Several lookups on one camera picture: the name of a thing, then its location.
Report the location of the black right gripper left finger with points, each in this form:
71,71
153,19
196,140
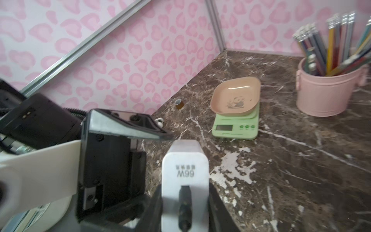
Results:
150,220

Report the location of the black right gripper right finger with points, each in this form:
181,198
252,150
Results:
220,219

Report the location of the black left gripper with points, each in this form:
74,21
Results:
112,171

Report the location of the white usb charger adapter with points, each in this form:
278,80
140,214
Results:
185,188

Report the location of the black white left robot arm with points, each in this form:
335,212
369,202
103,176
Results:
38,122

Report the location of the green electronic kitchen scale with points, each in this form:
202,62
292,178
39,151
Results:
237,127

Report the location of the pink panda scale bowl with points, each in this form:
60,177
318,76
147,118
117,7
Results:
236,97

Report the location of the white plastic clip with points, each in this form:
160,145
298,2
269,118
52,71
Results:
159,122

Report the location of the small brown tape roll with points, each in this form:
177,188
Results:
179,104

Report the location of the pink metal pencil bucket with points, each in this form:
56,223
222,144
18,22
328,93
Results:
320,96

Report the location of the bundle of coloured pencils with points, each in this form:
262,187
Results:
337,56

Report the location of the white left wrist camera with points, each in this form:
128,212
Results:
38,189

